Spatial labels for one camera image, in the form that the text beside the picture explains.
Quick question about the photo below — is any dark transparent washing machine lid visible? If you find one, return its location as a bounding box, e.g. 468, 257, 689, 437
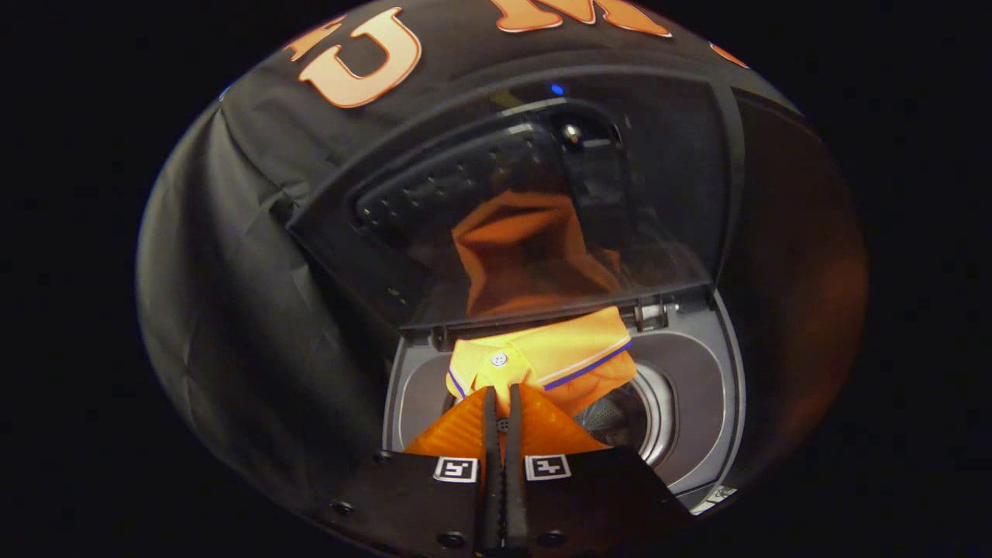
285, 68, 746, 336

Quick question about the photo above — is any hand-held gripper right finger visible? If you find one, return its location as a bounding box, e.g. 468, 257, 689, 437
504, 383, 696, 558

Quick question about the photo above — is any yellow polo shirt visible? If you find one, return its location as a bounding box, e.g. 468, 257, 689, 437
446, 306, 638, 435

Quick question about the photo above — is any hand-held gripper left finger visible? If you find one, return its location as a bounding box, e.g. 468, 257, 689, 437
308, 386, 503, 558

